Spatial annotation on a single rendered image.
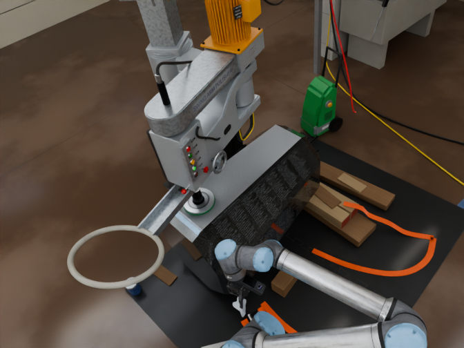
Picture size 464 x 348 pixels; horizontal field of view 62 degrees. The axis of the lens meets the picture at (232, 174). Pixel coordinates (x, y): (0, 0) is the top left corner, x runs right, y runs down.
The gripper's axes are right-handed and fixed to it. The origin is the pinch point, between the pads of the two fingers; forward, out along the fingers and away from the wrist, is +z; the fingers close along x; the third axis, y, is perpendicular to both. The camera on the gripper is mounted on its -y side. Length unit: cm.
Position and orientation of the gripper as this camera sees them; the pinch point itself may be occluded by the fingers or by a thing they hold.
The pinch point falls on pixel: (252, 303)
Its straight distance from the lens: 181.6
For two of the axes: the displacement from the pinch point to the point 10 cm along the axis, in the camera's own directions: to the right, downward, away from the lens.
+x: -4.9, 6.2, -6.1
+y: -8.2, -1.0, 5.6
